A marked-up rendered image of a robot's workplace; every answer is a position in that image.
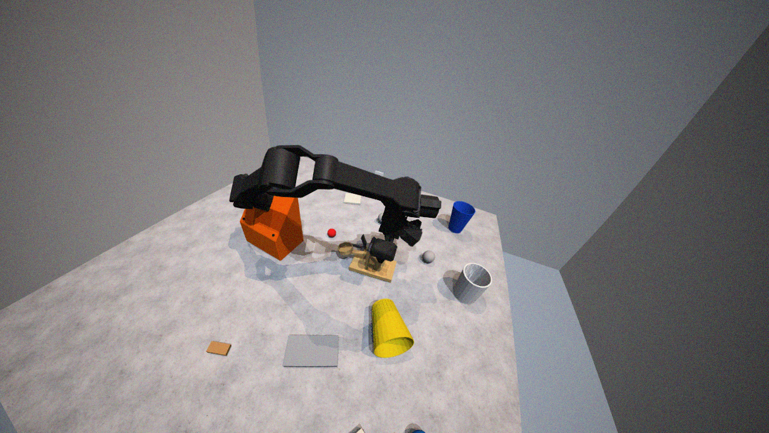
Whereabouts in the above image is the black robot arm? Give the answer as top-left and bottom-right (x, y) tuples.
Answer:
(229, 145), (441, 247)

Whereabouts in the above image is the blue plastic cup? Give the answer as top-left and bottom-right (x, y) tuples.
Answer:
(448, 201), (475, 233)

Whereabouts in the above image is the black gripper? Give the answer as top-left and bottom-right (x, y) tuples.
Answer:
(370, 211), (405, 263)

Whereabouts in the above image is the white cup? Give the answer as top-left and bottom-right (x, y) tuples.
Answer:
(453, 263), (492, 304)

